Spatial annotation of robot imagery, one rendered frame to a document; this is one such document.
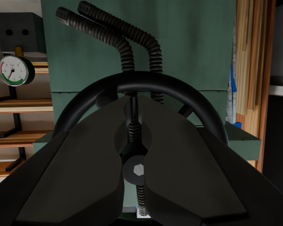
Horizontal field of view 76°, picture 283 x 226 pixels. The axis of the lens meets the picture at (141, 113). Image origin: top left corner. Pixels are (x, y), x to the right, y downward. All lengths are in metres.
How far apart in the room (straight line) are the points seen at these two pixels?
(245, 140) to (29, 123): 3.17
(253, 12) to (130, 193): 1.76
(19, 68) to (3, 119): 3.13
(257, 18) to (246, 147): 1.45
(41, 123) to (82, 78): 2.87
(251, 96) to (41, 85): 2.78
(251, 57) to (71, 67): 1.61
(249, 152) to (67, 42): 0.54
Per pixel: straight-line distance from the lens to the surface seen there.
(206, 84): 0.48
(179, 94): 0.27
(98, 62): 0.46
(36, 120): 3.34
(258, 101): 1.94
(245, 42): 1.84
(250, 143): 0.56
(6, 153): 3.75
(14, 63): 0.47
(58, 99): 0.50
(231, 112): 1.40
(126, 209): 0.51
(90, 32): 0.36
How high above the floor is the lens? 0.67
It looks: 12 degrees up
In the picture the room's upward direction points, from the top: 179 degrees clockwise
